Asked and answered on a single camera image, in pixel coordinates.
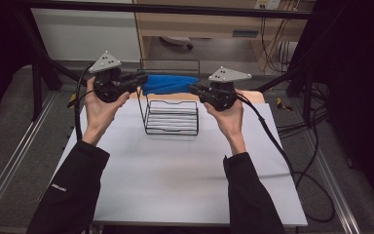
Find black metal frame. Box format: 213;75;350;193
13;0;339;122

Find blue towel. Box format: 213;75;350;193
141;74;201;97

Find light wooden desk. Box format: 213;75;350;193
132;0;316;71

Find white chair base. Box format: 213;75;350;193
159;36;195;52

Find black floor cables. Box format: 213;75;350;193
276;81;330;138

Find person's left hand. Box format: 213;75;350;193
82;76;131;146

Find right hand-held gripper black cable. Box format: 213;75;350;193
236;92;336;224

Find dark curtain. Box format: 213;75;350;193
0;0;35;126
291;0;374;214

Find white table cover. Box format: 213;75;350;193
53;97;309;227

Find hanging desk cables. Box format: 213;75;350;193
260;16;298;74

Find black wire rack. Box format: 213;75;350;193
133;58;202;137

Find yellow black tape marker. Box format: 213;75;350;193
66;91;81;109
276;97;294;112

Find aluminium floor rail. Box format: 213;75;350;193
300;130;362;234
0;92;58;222

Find white wall socket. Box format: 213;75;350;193
253;0;281;11

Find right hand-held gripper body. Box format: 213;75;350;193
204;66;252;112

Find hand-held gripper black cable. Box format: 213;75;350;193
74;63;94;142
236;92;336;224

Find white panel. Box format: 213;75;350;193
31;8;142;63

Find left hand-held gripper black cable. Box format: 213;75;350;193
74;63;94;142

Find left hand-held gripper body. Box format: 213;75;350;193
88;50;128;103

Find person's right hand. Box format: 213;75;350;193
204;96;247;156

